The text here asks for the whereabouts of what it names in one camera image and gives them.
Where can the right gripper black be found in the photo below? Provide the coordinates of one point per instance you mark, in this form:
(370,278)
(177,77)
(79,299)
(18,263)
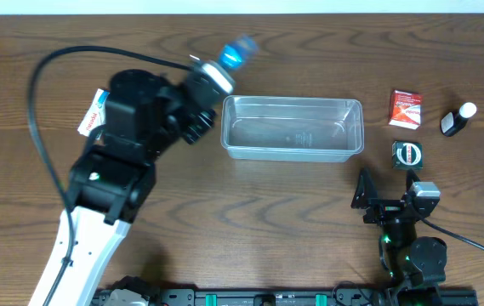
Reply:
(385,209)

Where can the green round-logo box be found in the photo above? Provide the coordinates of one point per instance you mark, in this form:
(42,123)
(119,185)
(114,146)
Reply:
(407,155)

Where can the clear plastic container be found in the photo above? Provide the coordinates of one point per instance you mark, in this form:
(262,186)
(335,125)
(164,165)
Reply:
(292,129)

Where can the blue Kool Fever box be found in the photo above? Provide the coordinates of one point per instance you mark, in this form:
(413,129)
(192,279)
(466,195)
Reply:
(235,54)

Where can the white blue Panadol box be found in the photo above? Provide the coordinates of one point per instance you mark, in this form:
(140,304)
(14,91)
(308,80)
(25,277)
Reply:
(95,115)

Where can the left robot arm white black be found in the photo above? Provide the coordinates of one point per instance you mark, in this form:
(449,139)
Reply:
(144,115)

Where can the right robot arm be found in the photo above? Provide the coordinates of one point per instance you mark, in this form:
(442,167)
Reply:
(416,264)

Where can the red Panadol box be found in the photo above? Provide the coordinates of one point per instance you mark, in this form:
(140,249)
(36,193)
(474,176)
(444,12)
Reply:
(405,109)

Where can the dark syrup bottle white cap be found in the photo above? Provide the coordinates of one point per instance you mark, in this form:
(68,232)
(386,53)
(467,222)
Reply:
(453,122)

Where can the black mounting rail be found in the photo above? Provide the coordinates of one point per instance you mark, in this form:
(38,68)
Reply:
(337,296)

